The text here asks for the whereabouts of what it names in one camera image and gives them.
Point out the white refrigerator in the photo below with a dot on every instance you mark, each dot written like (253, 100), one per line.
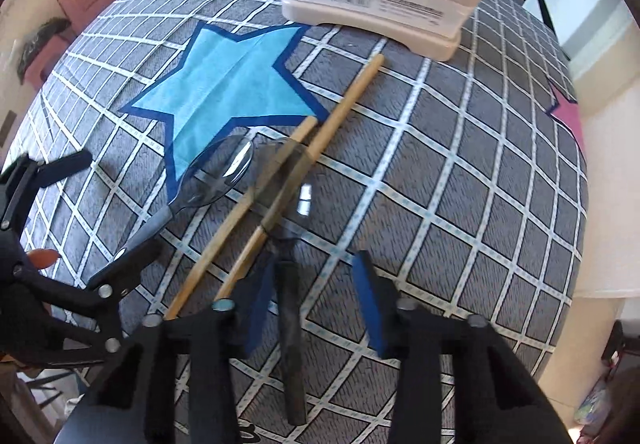
(590, 23)

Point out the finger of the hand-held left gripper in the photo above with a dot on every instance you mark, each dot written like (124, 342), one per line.
(70, 164)
(135, 269)

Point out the grey checked star tablecloth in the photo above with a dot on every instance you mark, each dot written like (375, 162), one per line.
(450, 204)

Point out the pink plastic stool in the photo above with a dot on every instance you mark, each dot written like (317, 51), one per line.
(40, 66)

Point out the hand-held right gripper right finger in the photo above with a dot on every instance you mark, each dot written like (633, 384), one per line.
(371, 304)

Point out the plain bamboo chopstick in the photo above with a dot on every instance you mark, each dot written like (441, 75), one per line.
(350, 96)
(280, 158)

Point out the colourful patterned bag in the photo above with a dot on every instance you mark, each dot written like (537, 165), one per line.
(597, 401)

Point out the black plastic bag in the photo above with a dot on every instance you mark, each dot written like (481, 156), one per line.
(42, 38)

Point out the person's left hand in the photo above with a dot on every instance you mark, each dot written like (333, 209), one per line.
(44, 258)

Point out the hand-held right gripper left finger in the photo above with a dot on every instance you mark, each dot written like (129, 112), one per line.
(256, 306)

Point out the dark translucent plastic spoon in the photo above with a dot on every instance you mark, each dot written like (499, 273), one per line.
(215, 173)
(291, 324)

